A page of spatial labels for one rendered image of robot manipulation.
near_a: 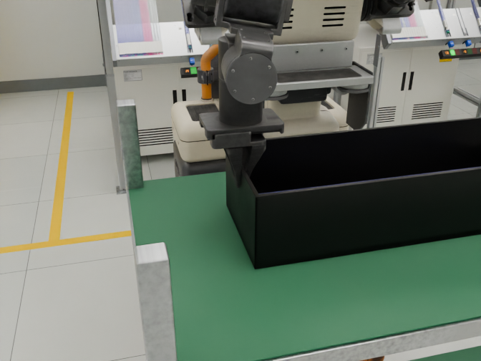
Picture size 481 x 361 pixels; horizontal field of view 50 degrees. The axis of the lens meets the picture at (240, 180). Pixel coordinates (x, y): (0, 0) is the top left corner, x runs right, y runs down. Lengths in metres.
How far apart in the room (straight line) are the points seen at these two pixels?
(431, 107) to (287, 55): 2.54
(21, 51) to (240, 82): 4.15
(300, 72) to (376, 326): 0.72
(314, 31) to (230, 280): 0.72
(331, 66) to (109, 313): 1.31
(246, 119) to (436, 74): 3.01
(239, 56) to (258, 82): 0.03
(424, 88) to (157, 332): 3.21
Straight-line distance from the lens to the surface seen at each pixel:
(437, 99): 3.70
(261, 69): 0.57
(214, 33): 1.20
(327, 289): 0.68
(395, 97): 3.52
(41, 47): 4.65
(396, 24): 1.35
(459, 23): 3.31
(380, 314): 0.66
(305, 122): 1.34
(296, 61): 1.23
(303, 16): 1.23
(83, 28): 4.60
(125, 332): 2.02
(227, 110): 0.66
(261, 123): 0.68
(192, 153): 1.55
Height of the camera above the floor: 1.38
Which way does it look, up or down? 28 degrees down
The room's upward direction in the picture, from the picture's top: straight up
